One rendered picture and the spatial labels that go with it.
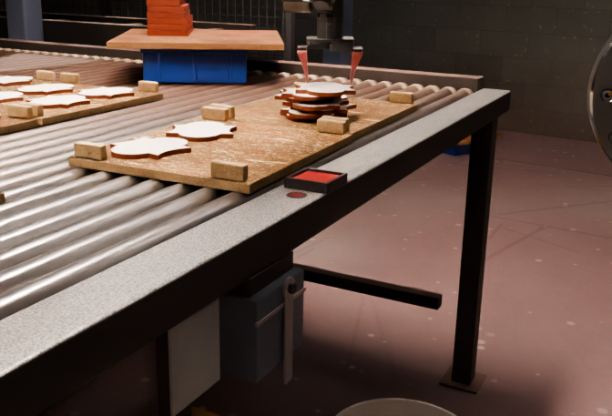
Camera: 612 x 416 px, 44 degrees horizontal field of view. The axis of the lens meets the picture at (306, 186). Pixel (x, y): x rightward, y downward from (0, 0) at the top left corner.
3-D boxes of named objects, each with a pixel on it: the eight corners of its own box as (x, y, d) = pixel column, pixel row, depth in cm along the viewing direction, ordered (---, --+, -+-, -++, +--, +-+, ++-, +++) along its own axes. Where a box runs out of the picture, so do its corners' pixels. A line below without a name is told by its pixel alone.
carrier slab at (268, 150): (351, 142, 149) (352, 134, 149) (249, 194, 113) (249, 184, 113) (201, 124, 163) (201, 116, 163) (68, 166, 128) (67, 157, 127)
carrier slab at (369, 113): (418, 110, 185) (418, 104, 185) (351, 141, 150) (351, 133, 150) (291, 97, 200) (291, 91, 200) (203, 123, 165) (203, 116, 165)
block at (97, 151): (108, 159, 126) (107, 144, 125) (101, 161, 124) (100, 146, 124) (80, 155, 128) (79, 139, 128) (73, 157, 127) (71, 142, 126)
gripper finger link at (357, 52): (328, 80, 171) (329, 38, 168) (360, 81, 171) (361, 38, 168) (329, 86, 165) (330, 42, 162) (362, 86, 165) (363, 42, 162)
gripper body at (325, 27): (306, 45, 169) (306, 10, 166) (351, 45, 169) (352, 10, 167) (306, 47, 162) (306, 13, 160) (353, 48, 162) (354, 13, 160)
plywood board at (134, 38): (277, 35, 265) (277, 30, 264) (283, 50, 217) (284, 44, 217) (131, 34, 261) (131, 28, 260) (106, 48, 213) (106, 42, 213)
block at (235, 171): (249, 180, 115) (249, 162, 114) (242, 183, 113) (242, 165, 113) (215, 175, 117) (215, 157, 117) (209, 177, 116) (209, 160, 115)
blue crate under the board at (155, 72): (248, 70, 251) (248, 39, 249) (249, 84, 222) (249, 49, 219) (153, 69, 249) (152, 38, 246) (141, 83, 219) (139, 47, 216)
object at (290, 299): (311, 365, 113) (313, 252, 108) (263, 410, 101) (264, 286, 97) (247, 348, 118) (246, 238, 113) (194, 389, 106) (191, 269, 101)
